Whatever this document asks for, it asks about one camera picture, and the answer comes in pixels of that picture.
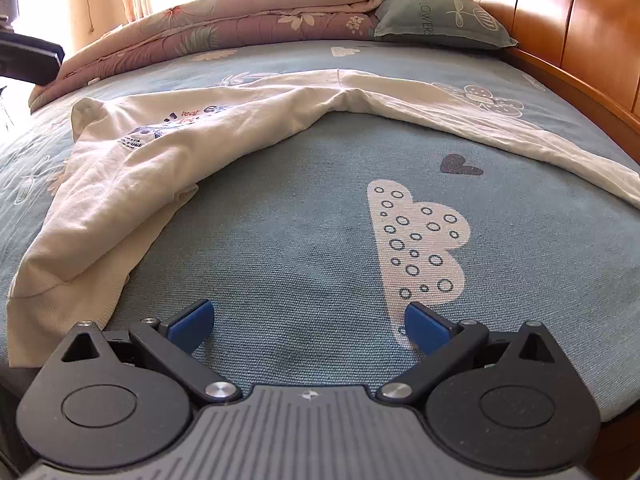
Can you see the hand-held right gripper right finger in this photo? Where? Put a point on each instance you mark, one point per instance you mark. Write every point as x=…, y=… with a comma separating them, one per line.
x=425, y=330

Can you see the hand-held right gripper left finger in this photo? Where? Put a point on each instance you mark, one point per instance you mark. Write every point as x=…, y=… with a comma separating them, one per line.
x=192, y=327

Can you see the white printed sweatshirt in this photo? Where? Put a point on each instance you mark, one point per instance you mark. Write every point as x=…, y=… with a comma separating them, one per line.
x=100, y=200

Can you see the bed with blue floral sheet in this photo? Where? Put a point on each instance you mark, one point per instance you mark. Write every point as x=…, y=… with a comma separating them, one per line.
x=300, y=210

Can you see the folded pink floral quilt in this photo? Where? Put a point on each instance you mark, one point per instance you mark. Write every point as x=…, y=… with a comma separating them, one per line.
x=225, y=15

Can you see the green flower print pillow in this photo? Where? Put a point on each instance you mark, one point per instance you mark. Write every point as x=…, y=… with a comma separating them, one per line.
x=440, y=15

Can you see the wooden headboard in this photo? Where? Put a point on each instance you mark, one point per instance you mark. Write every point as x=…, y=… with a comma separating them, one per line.
x=575, y=20

